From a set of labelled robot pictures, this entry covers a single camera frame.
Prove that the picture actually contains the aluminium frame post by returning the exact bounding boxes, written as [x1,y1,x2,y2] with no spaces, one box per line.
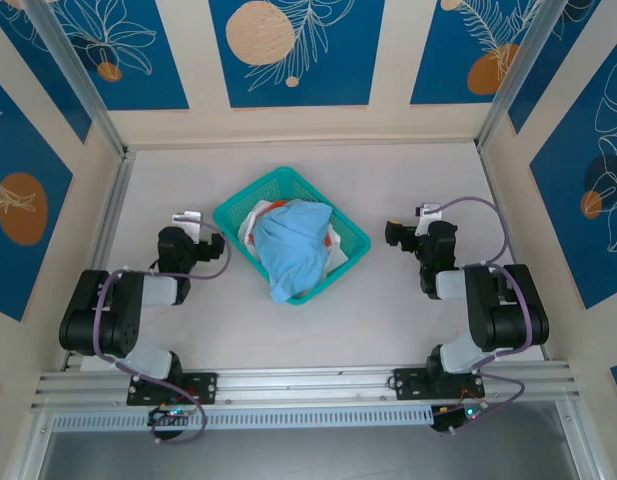
[22,0,129,157]
[475,0,577,151]

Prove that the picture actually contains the grey slotted cable duct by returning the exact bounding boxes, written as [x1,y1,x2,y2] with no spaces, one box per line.
[51,403,434,431]

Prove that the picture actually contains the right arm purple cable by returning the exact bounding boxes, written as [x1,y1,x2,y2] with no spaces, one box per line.
[435,196,534,431]

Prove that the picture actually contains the blue floral wall panel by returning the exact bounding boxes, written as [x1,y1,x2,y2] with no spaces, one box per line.
[410,0,544,106]
[507,0,617,135]
[0,0,93,145]
[209,0,386,109]
[0,69,75,323]
[530,49,617,311]
[37,0,190,111]

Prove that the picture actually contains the teal plastic mesh basket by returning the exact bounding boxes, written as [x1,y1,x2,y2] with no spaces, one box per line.
[212,166,373,308]

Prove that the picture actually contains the orange and white clothes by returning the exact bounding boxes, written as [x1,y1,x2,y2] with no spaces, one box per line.
[236,199,350,297]

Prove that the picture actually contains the light blue t-shirt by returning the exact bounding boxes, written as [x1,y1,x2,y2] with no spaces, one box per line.
[250,198,335,305]

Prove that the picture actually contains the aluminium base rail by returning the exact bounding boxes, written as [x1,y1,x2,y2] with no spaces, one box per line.
[30,362,582,414]

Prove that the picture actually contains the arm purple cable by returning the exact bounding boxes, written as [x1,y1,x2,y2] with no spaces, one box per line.
[92,213,233,445]
[435,196,534,431]

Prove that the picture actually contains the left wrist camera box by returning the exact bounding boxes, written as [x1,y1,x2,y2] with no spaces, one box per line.
[171,209,204,236]

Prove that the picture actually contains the grey metal sheet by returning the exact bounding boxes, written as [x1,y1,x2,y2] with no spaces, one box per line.
[37,427,577,480]

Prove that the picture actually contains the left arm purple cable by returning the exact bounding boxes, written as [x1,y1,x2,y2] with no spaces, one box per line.
[92,213,233,445]

